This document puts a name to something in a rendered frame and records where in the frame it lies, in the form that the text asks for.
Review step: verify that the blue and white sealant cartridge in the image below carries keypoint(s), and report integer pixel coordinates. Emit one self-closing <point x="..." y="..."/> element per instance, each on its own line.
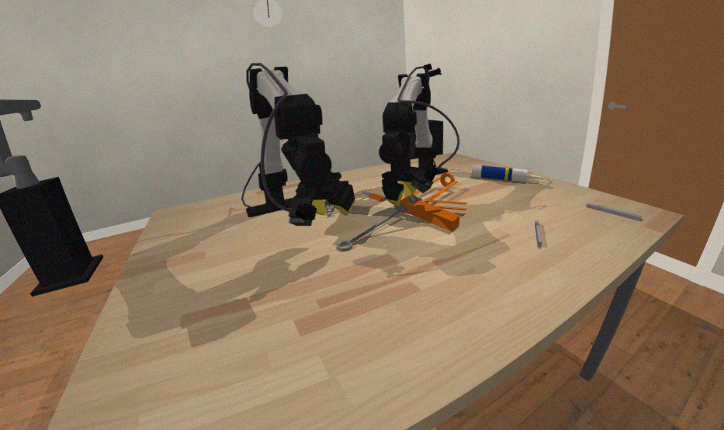
<point x="509" y="174"/>

